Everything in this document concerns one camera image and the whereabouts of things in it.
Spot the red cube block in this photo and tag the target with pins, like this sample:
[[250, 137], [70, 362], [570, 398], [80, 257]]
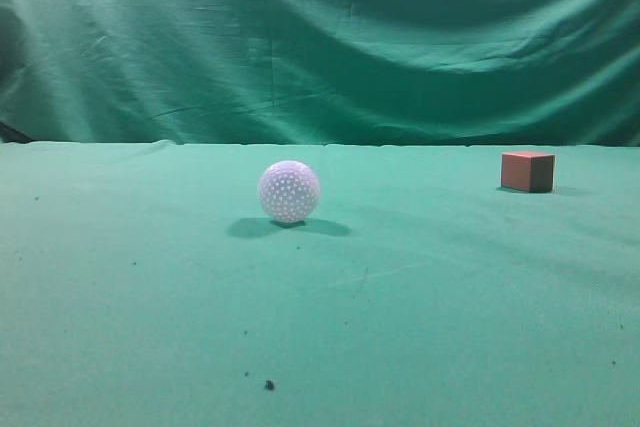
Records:
[[527, 171]]

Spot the white dimpled ball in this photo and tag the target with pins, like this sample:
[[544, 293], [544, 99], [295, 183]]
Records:
[[289, 191]]

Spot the green backdrop cloth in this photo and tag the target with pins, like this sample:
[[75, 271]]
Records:
[[362, 72]]

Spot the green table cloth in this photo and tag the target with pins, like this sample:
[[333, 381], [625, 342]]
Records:
[[144, 285]]

